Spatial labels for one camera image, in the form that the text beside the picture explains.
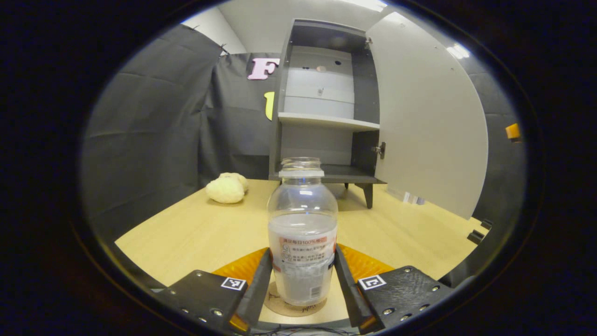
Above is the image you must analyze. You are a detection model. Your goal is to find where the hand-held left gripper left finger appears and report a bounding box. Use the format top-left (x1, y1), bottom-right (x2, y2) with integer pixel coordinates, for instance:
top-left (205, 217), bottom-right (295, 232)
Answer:
top-left (154, 247), bottom-right (274, 334)

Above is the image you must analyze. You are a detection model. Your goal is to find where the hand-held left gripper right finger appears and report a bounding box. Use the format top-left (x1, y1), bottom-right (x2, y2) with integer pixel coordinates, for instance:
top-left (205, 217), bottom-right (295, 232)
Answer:
top-left (333, 244), bottom-right (454, 334)

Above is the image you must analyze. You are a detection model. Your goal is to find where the round cork coaster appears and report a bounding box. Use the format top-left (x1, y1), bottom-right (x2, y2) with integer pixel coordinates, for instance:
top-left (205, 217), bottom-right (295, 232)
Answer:
top-left (264, 280), bottom-right (328, 318)

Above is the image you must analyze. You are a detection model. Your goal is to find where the clear plastic bottle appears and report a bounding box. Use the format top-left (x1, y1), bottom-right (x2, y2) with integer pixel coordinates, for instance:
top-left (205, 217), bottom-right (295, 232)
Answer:
top-left (267, 157), bottom-right (339, 307)

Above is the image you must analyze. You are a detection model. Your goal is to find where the beige cabinet door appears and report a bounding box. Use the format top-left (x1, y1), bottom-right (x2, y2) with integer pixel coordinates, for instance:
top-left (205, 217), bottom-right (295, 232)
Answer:
top-left (365, 12), bottom-right (489, 220)

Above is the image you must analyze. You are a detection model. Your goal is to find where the grey cabinet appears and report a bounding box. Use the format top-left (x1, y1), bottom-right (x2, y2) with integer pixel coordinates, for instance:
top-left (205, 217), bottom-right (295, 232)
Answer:
top-left (269, 19), bottom-right (387, 209)

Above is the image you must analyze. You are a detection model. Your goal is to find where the small ceiling light panel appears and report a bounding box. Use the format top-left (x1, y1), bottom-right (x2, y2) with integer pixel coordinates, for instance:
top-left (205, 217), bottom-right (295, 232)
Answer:
top-left (445, 43), bottom-right (472, 60)

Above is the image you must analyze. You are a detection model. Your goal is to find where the cream plush toy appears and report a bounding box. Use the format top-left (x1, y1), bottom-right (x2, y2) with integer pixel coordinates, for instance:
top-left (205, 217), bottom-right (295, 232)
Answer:
top-left (206, 172), bottom-right (249, 204)

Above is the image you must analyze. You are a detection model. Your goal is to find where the black backdrop cloth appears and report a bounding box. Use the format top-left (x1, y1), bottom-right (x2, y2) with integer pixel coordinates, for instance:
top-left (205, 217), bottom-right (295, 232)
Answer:
top-left (80, 24), bottom-right (527, 243)

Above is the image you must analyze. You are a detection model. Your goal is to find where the large ceiling light panel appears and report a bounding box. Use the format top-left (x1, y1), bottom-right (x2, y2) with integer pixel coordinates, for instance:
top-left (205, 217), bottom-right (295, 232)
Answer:
top-left (344, 0), bottom-right (389, 13)

